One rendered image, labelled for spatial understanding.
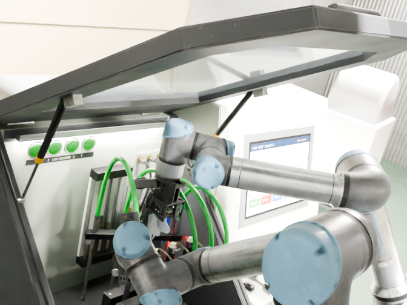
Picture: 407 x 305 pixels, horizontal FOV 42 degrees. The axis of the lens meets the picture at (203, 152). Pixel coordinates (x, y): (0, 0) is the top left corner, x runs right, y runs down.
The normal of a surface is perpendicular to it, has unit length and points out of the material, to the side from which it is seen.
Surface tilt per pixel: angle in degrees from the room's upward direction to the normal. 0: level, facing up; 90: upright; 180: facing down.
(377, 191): 62
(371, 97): 80
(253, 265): 106
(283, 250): 83
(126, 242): 45
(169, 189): 90
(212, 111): 90
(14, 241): 90
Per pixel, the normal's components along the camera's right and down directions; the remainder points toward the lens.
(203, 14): 0.76, 0.38
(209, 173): -0.09, 0.33
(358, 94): -0.50, 0.01
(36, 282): 0.63, -0.40
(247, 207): 0.73, 0.17
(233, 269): -0.51, 0.45
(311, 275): -0.68, -0.01
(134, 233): 0.11, -0.40
